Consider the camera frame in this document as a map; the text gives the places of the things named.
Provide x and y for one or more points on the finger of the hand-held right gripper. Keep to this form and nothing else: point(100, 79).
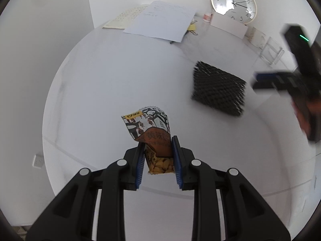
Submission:
point(273, 82)

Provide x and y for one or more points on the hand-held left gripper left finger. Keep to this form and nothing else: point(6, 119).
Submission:
point(140, 167)

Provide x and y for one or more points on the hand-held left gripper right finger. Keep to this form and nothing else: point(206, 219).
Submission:
point(176, 163)

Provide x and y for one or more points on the brown snack packet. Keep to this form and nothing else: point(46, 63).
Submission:
point(150, 130)

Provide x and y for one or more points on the black mesh basket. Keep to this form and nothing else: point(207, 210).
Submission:
point(218, 87)

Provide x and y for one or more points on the person's right hand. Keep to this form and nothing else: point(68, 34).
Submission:
point(302, 121)

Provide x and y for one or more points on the clear acrylic holder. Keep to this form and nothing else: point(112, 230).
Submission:
point(272, 50)

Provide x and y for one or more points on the small clear ribbed container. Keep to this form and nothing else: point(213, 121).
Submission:
point(257, 37)

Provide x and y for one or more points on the white card box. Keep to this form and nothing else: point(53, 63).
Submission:
point(228, 26)

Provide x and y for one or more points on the yellow binder clip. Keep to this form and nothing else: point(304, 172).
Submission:
point(191, 27)

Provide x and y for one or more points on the white paper sheet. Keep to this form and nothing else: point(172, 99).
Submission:
point(160, 20)

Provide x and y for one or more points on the cream calendar sheet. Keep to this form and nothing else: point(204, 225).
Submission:
point(123, 17)

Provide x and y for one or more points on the round wall clock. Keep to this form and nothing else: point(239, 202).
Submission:
point(234, 3)

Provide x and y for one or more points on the white wall socket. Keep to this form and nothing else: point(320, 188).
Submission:
point(38, 160)

